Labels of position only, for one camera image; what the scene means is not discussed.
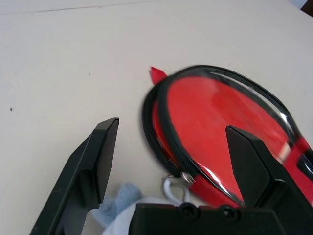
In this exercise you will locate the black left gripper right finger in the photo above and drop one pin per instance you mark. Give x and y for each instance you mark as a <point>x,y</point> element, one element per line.
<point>256,171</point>

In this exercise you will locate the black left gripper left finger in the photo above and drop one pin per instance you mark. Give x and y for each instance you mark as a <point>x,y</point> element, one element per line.
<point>80,171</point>

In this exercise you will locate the red and black paddle case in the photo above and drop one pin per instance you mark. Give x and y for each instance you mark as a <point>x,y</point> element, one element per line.
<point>156,117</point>

